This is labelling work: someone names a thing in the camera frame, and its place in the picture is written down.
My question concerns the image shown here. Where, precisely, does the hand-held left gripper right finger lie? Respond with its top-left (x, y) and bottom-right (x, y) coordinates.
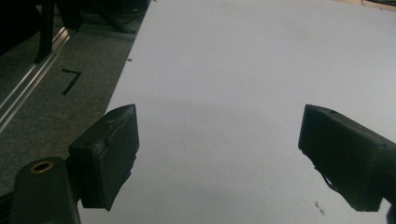
top-left (297, 104), bottom-right (396, 213)

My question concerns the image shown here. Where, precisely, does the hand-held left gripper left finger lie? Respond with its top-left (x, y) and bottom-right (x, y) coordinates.
top-left (64, 104), bottom-right (140, 213)

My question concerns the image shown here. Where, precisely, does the black stand leg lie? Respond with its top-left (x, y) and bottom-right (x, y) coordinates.
top-left (33, 0), bottom-right (56, 64)

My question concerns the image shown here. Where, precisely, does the aluminium frame rail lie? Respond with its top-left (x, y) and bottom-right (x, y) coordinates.
top-left (0, 26), bottom-right (74, 134)

